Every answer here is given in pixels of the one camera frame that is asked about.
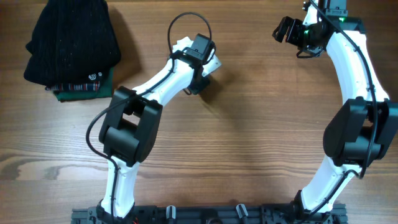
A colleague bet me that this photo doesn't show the light blue striped cloth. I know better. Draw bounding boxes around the light blue striped cloth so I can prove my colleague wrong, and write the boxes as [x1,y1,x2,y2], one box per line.
[172,37,222,77]

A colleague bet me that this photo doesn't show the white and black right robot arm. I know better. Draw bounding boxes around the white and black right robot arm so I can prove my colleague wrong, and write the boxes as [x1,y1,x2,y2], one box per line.
[272,1,397,223]

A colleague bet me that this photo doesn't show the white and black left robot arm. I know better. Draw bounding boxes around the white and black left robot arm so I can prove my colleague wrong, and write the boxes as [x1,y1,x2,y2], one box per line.
[96,34,221,223]

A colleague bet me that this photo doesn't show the dark green folded garment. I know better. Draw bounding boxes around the dark green folded garment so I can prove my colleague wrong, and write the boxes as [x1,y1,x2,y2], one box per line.
[54,68,114,102]

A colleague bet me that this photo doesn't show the striped folded garment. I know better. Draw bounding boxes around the striped folded garment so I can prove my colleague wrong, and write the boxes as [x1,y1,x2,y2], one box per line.
[45,82,101,91]

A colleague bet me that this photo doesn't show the black knitted garment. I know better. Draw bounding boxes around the black knitted garment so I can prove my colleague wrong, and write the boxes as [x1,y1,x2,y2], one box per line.
[24,0,121,86]

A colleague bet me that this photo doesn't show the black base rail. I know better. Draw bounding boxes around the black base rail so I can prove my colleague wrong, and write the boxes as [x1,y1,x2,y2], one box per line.
[71,203,348,224]

